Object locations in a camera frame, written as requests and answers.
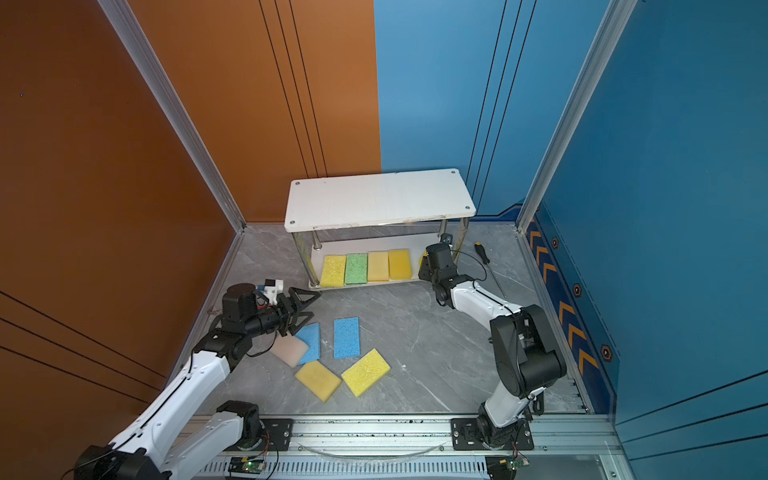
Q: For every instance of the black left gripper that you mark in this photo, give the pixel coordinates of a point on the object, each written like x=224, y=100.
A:
x=285, y=314

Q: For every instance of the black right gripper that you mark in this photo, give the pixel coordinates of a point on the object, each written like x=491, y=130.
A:
x=438, y=264

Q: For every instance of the yellow green textured sponge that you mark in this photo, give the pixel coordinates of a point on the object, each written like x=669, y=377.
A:
x=333, y=271

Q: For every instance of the yellow foam sponge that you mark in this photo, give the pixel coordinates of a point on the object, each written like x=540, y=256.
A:
x=400, y=265

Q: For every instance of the pale yellow orange sponge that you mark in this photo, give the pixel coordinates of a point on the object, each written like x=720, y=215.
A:
x=378, y=266

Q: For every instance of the large yellow textured sponge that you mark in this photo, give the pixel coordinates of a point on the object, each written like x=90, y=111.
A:
x=366, y=372

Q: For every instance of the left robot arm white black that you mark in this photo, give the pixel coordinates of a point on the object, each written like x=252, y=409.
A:
x=147, y=448

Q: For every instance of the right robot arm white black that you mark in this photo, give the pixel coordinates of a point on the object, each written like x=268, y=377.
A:
x=526, y=352

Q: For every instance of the white two-tier shelf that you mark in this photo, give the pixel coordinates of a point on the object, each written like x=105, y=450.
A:
x=375, y=200

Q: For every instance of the light blue sponge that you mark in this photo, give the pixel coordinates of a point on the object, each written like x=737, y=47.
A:
x=310, y=335

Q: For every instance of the black yellow screwdriver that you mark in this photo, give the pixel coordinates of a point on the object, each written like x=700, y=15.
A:
x=482, y=254

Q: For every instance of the pink beige sponge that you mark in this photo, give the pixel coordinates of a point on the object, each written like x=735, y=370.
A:
x=289, y=350

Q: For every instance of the blue textured sponge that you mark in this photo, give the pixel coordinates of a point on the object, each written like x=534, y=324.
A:
x=346, y=338

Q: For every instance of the dark yellow sponge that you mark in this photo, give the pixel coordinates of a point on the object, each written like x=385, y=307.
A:
x=318, y=379

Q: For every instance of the green circuit board left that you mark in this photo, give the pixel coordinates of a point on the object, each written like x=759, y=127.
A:
x=246, y=465

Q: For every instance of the green circuit board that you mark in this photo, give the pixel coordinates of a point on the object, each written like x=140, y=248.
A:
x=511, y=465
x=246, y=465

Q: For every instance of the green circuit board right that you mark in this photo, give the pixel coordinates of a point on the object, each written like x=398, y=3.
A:
x=511, y=465

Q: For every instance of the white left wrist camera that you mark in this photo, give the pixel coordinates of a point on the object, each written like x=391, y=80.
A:
x=271, y=289

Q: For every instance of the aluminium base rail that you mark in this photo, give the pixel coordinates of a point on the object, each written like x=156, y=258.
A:
x=430, y=446

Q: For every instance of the aluminium corner post right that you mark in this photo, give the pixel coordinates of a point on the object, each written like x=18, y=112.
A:
x=598, y=56

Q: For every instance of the aluminium corner post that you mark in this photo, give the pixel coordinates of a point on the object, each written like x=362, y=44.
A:
x=126, y=25
x=598, y=56

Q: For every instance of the aluminium corner post left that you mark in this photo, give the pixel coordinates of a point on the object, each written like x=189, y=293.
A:
x=126, y=25

